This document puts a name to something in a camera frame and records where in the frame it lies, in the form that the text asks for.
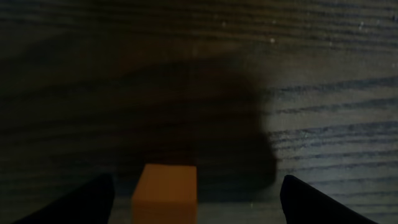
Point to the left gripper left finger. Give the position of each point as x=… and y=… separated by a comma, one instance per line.
x=84, y=205

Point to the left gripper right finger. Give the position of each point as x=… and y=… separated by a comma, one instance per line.
x=308, y=205

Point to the orange cube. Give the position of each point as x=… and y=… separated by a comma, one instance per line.
x=164, y=193

